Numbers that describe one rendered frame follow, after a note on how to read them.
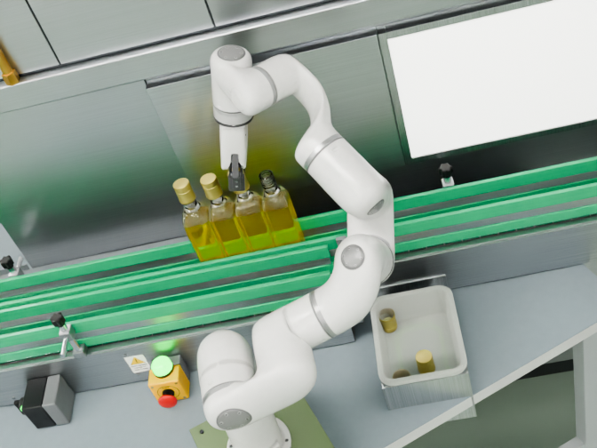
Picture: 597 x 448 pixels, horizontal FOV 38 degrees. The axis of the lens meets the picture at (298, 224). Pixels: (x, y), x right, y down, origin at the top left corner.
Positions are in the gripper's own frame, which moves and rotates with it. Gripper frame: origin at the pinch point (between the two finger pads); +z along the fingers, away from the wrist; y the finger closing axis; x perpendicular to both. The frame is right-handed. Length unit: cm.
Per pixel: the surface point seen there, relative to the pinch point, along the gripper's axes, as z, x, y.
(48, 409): 46, -42, 23
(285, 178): 11.4, 10.2, -12.0
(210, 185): 0.9, -5.3, 1.7
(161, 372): 36.3, -17.1, 20.8
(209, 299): 21.7, -6.4, 13.6
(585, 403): 57, 80, 18
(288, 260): 18.2, 10.2, 6.3
